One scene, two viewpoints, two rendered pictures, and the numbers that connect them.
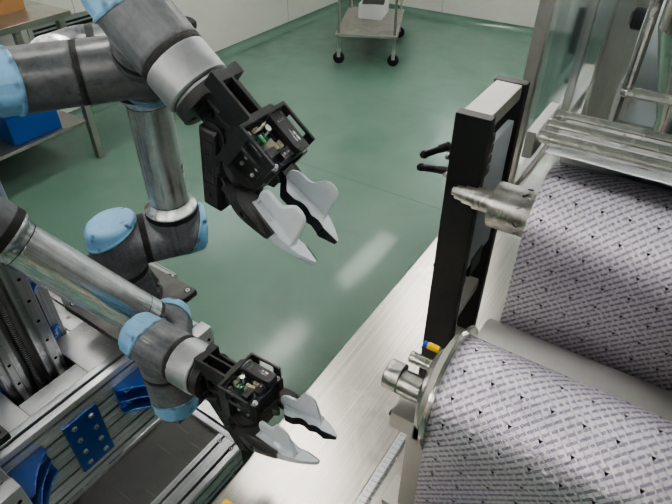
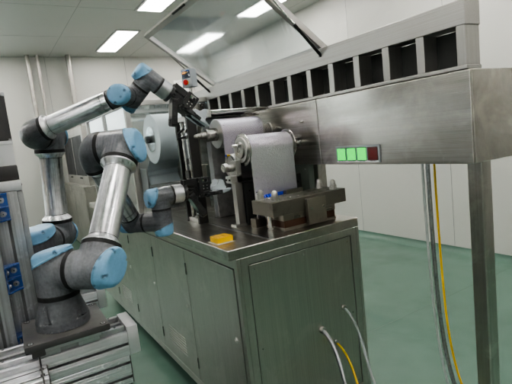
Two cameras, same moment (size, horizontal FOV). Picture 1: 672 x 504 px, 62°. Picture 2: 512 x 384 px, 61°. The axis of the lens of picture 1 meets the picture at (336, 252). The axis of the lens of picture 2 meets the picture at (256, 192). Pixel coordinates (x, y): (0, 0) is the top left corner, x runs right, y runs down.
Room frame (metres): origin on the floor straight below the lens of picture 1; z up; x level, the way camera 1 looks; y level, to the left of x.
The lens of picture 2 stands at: (-0.51, 1.64, 1.31)
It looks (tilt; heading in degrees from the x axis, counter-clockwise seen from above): 7 degrees down; 296
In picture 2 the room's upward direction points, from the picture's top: 6 degrees counter-clockwise
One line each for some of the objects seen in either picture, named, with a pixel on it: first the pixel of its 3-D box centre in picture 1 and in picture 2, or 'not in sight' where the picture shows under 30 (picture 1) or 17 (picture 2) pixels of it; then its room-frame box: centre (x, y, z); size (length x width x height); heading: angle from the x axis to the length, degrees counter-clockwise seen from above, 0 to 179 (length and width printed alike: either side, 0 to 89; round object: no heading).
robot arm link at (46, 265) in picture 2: not in sight; (56, 269); (0.58, 0.78, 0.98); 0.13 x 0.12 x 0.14; 13
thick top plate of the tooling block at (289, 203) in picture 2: not in sight; (299, 200); (0.15, -0.16, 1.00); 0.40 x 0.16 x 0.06; 57
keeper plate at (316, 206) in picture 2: not in sight; (316, 209); (0.07, -0.12, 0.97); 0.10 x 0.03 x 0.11; 57
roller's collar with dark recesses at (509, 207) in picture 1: (515, 210); (210, 135); (0.61, -0.24, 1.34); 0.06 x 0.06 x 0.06; 57
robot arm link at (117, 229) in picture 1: (117, 242); (42, 242); (1.00, 0.50, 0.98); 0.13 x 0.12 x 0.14; 112
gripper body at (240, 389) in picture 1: (237, 387); (196, 188); (0.49, 0.14, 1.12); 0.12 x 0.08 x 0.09; 57
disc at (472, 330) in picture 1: (449, 387); (242, 149); (0.39, -0.13, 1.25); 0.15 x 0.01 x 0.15; 147
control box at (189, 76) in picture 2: not in sight; (188, 78); (0.83, -0.45, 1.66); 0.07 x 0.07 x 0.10; 83
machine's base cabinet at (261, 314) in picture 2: not in sight; (192, 276); (1.15, -0.68, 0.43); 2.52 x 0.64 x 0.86; 147
